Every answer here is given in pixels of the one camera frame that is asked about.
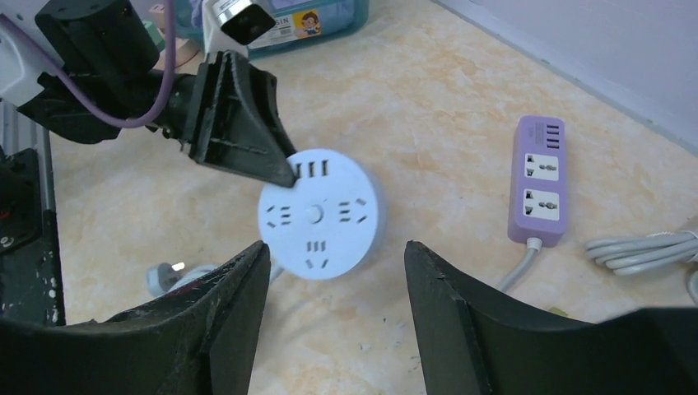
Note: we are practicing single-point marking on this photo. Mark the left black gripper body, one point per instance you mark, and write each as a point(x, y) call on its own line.
point(172, 120)

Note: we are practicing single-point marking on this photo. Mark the purple power strip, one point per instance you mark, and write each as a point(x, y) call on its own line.
point(538, 205)

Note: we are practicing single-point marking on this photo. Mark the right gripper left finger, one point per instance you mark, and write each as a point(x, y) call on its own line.
point(199, 339)

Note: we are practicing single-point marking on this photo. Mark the blue round socket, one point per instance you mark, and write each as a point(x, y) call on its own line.
point(332, 220)

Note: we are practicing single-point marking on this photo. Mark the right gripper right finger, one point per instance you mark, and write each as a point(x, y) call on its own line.
point(473, 339)

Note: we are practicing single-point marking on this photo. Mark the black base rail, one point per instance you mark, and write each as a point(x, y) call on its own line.
point(31, 275)

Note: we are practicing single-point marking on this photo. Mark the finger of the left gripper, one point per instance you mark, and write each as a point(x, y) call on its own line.
point(233, 124)

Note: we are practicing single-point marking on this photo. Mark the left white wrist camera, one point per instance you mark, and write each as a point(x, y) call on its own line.
point(231, 25)

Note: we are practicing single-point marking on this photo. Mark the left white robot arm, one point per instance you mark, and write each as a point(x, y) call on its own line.
point(87, 70)

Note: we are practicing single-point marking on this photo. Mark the teal plastic basin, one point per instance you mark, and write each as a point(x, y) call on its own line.
point(298, 24)

